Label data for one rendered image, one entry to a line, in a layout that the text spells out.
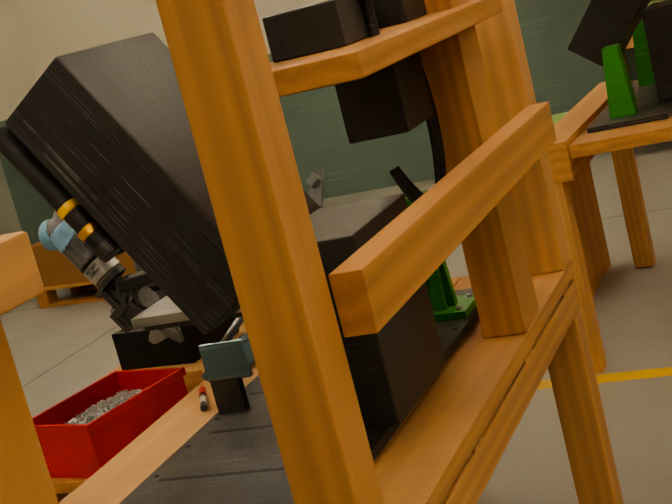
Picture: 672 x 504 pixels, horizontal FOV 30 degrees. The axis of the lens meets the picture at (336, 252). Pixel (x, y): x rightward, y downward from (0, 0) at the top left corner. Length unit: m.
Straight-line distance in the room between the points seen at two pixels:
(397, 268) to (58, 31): 9.60
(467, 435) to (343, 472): 0.50
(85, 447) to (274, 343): 1.07
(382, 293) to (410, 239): 0.16
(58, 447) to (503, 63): 1.28
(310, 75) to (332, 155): 8.43
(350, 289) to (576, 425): 1.51
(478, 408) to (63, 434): 0.90
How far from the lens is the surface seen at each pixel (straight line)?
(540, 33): 9.58
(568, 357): 3.02
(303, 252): 1.60
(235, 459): 2.20
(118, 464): 2.36
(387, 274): 1.72
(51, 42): 11.31
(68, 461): 2.68
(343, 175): 10.25
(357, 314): 1.66
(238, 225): 1.58
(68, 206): 2.25
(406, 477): 1.99
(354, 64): 1.79
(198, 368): 3.02
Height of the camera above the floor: 1.63
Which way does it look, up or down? 12 degrees down
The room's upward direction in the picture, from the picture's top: 14 degrees counter-clockwise
